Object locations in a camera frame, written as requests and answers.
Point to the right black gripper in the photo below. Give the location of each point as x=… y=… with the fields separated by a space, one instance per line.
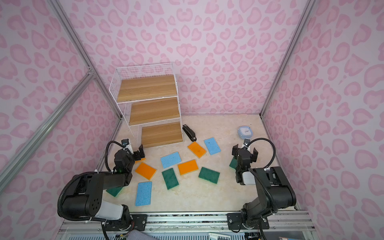
x=244 y=153

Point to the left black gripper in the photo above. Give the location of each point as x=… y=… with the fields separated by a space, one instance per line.
x=137 y=153

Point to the green sponge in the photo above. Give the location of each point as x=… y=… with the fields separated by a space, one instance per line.
x=233 y=163
x=170 y=178
x=114 y=191
x=209 y=175

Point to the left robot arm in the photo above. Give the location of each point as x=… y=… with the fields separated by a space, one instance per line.
x=81 y=199

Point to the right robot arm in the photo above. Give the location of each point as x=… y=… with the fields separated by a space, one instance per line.
x=274 y=192

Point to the orange sponge far left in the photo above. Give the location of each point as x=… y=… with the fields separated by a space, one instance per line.
x=139 y=161

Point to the orange sponge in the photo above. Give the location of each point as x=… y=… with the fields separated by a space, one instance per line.
x=139 y=161
x=197 y=150
x=146 y=171
x=187 y=167

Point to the light blue round container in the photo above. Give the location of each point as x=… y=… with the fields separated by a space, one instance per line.
x=245 y=132

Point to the blue sponge back right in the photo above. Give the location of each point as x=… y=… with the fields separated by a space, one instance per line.
x=212 y=146

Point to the blue sponge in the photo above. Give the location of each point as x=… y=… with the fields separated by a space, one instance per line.
x=144 y=194
x=170 y=160
x=212 y=146

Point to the blue sponge centre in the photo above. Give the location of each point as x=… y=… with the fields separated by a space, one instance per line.
x=170 y=160

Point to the orange sponge back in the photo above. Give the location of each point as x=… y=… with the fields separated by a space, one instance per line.
x=197 y=150

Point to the blue sponge near front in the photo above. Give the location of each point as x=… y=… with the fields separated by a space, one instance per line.
x=144 y=194

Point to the orange sponge centre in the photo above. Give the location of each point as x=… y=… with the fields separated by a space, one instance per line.
x=187 y=167

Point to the black stapler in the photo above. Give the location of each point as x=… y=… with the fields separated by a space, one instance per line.
x=190 y=133

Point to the white wire wooden shelf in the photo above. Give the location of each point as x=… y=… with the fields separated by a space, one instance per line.
x=148 y=99

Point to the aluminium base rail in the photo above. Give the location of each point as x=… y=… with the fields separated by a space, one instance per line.
x=285 y=225

